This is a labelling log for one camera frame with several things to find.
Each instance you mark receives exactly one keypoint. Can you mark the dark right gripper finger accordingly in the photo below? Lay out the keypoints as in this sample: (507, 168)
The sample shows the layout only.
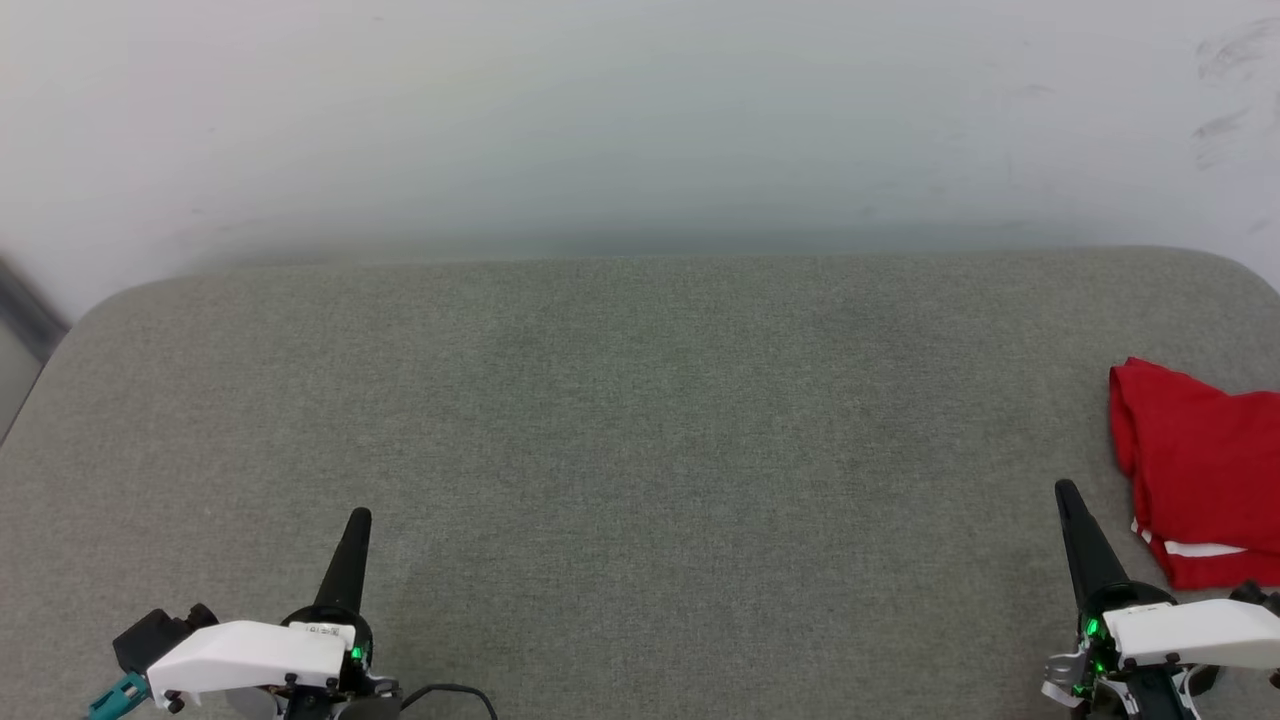
(1088, 545)

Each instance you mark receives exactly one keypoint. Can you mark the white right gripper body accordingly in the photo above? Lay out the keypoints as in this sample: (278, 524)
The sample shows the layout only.
(1180, 640)

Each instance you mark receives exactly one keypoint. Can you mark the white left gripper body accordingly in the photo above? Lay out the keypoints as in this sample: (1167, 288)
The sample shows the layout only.
(250, 655)

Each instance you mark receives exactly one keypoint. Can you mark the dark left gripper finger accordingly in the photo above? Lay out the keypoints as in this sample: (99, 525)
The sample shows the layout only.
(345, 565)

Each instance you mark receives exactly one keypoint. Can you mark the red and white shirt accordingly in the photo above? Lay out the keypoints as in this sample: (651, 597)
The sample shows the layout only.
(1205, 470)

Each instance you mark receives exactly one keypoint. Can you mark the grey fabric sofa seat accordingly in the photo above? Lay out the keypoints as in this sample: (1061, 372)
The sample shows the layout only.
(640, 450)

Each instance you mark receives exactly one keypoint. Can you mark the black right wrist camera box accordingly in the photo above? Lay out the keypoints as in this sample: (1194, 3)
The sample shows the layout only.
(1258, 598)

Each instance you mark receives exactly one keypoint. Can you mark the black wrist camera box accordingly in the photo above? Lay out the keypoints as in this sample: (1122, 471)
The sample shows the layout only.
(155, 635)
(1258, 598)

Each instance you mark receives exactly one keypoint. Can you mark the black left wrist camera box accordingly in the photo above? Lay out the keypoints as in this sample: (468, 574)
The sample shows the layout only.
(155, 635)

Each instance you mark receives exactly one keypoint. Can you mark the dark grey wall strip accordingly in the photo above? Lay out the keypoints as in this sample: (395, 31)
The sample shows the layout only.
(28, 305)

